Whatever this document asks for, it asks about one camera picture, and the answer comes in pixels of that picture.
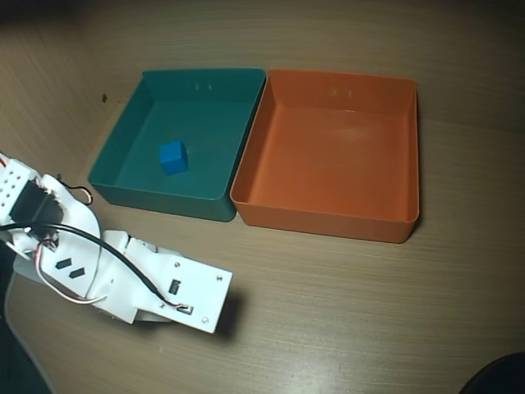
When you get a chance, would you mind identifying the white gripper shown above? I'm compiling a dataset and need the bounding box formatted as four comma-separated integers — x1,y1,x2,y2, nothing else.
101,228,181,328

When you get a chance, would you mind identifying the blue cube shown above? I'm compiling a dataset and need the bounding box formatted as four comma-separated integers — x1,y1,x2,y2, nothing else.
158,140,189,176

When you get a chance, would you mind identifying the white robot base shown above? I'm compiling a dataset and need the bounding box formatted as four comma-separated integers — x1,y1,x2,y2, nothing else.
11,256,48,289

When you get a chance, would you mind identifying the teal plastic box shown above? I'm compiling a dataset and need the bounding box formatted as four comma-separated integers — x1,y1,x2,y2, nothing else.
87,67,267,223

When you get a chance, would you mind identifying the orange plastic box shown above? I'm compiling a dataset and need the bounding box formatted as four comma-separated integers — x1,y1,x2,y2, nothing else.
229,67,421,245

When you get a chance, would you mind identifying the dark round object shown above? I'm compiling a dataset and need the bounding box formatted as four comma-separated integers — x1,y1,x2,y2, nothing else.
463,352,525,394

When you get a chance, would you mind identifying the black camera cable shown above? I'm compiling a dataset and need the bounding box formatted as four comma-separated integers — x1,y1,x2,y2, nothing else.
0,223,184,309

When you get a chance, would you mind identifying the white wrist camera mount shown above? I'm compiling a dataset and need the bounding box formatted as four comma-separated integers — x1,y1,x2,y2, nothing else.
88,253,234,334

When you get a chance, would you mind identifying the thin black servo wire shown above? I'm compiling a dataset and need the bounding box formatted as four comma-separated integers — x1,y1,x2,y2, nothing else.
65,186,94,205

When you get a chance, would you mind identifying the white red servo wire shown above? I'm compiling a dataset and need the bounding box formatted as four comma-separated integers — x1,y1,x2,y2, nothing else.
35,240,106,305

